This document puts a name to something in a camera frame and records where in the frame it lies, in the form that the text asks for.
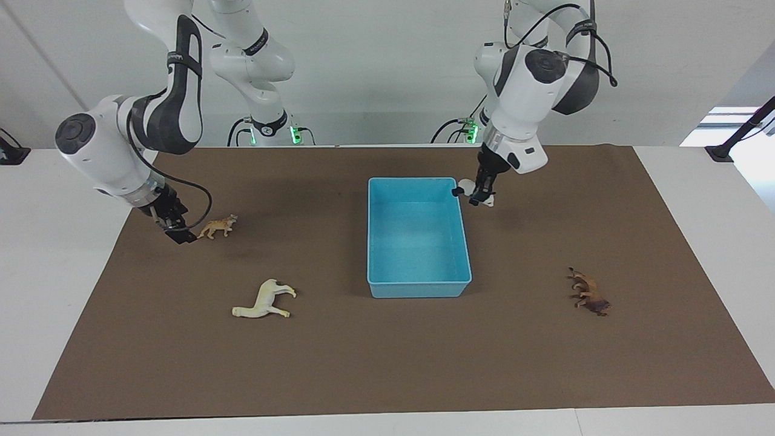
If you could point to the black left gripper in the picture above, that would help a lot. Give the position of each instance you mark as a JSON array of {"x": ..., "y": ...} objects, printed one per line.
[{"x": 487, "y": 169}]

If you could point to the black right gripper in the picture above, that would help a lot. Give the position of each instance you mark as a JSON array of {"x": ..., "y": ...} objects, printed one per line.
[{"x": 164, "y": 209}]

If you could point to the black white panda toy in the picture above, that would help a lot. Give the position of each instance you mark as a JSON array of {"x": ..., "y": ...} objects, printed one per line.
[{"x": 465, "y": 184}]

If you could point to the tan tiger toy figure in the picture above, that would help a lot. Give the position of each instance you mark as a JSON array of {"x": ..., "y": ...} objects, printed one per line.
[{"x": 215, "y": 228}]

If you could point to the cream horse toy figure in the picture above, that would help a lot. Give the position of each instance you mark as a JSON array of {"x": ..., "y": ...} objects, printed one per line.
[{"x": 263, "y": 300}]

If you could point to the dark brown lion toy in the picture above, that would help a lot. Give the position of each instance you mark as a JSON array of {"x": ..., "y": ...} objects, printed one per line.
[{"x": 588, "y": 292}]

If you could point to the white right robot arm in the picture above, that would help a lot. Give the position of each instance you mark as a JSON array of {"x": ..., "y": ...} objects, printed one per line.
[{"x": 97, "y": 151}]

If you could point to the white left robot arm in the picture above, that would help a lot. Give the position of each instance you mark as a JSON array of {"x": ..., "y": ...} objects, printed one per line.
[{"x": 521, "y": 103}]

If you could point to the blue plastic storage box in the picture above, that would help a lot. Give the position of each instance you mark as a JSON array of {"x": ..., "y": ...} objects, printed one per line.
[{"x": 418, "y": 242}]

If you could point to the brown table mat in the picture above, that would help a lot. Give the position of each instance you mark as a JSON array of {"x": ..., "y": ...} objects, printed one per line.
[{"x": 387, "y": 363}]

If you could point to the black stand with pole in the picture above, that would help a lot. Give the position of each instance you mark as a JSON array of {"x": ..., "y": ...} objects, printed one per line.
[{"x": 742, "y": 130}]

